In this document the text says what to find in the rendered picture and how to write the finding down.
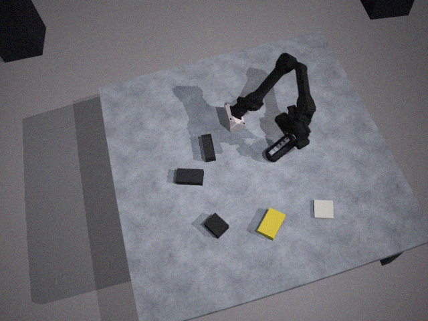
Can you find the yellow rectangular block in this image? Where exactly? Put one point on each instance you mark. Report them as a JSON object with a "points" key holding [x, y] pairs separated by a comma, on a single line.
{"points": [[271, 224]]}

